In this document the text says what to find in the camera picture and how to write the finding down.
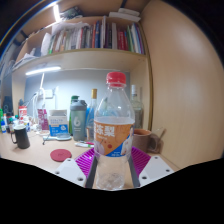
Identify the black mug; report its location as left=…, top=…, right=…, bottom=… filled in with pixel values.
left=10, top=124, right=31, bottom=150

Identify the yellow-capped glass bottle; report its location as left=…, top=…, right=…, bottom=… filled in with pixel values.
left=85, top=88, right=99, bottom=141

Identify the flat round red coaster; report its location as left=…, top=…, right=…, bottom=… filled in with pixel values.
left=49, top=148, right=73, bottom=163

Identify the white wall socket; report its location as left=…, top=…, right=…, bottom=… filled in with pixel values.
left=39, top=88, right=56, bottom=100

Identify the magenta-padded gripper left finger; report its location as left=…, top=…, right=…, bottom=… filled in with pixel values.
left=54, top=148, right=98, bottom=189

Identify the red and white canister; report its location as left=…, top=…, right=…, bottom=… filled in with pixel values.
left=18, top=105, right=28, bottom=122

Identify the clear glass bottle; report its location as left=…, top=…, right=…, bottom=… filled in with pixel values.
left=129, top=84, right=145, bottom=130

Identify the blue and white carton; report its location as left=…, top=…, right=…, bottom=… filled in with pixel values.
left=48, top=109, right=69, bottom=136

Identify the white LED light bar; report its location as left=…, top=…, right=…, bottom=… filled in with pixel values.
left=25, top=66, right=62, bottom=76

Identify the green bottle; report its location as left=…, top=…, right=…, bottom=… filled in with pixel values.
left=68, top=95, right=80, bottom=134

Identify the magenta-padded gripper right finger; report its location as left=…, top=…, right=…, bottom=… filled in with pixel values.
left=128, top=146, right=175, bottom=188

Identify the clear red-capped drink bottle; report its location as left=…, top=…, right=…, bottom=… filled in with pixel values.
left=93, top=71, right=136, bottom=191

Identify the wooden shelf unit with books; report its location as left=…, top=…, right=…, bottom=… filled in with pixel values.
left=11, top=0, right=154, bottom=131

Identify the brown mug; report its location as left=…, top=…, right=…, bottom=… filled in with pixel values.
left=132, top=128, right=161, bottom=154

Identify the magenta carton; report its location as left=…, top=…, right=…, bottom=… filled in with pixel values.
left=37, top=108, right=50, bottom=131

